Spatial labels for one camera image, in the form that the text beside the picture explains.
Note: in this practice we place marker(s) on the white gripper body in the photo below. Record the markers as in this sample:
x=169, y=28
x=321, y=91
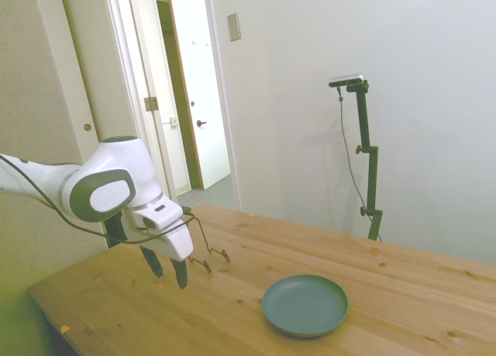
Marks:
x=176, y=243

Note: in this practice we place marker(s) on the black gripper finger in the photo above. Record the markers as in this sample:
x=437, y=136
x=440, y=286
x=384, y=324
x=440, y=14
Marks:
x=154, y=263
x=180, y=272

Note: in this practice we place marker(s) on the blue round plate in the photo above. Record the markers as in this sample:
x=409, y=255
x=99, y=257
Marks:
x=304, y=305

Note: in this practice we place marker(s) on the white door latch plate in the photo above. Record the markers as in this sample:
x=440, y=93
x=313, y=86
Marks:
x=174, y=121

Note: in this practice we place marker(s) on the brass door hinge plate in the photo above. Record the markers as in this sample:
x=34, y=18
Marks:
x=150, y=103

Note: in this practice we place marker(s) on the black speaker box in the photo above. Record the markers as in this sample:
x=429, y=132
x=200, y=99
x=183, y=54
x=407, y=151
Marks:
x=114, y=232

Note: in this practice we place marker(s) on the round brass door pull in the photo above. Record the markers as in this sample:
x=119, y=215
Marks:
x=87, y=126

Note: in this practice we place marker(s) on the white open door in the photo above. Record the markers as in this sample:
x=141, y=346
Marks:
x=201, y=80

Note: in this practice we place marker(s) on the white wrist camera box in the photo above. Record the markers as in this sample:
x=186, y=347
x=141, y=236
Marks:
x=159, y=216

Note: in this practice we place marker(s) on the white door frame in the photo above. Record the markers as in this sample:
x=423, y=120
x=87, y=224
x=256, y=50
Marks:
x=128, y=61

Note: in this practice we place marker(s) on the black camera stand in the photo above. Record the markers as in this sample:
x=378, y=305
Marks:
x=372, y=177

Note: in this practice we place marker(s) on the grey wall switch plate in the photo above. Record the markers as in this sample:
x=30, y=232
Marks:
x=233, y=27

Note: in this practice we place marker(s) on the silver exterior camera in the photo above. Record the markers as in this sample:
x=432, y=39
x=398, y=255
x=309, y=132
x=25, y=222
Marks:
x=346, y=80

